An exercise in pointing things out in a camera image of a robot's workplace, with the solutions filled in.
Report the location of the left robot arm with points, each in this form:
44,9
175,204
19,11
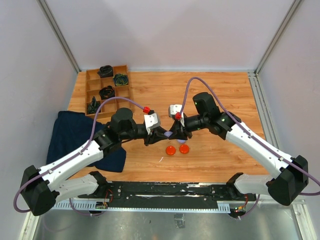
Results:
41,188

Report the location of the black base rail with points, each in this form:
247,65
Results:
163,195

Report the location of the rolled black orange tie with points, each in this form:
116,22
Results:
107,92

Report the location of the rolled black tie top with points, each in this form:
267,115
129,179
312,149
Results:
105,71

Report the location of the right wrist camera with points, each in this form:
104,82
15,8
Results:
175,112

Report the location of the folded dark tie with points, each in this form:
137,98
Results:
93,106

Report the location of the orange earbud case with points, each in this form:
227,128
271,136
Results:
184,149
170,150

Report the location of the dark blue cloth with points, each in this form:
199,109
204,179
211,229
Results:
70,131

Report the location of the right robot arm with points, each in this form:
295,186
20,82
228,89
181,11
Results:
286,177

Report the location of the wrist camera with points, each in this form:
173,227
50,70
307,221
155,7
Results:
151,122
175,112

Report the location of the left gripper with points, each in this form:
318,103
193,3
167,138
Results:
157,135

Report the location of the rolled green patterned tie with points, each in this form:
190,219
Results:
120,80

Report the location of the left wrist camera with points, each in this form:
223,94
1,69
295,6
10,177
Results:
151,122

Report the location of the purple earbud case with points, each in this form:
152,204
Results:
181,141
168,134

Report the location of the wooden compartment tray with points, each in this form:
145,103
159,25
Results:
93,84

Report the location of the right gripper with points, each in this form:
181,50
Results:
178,131

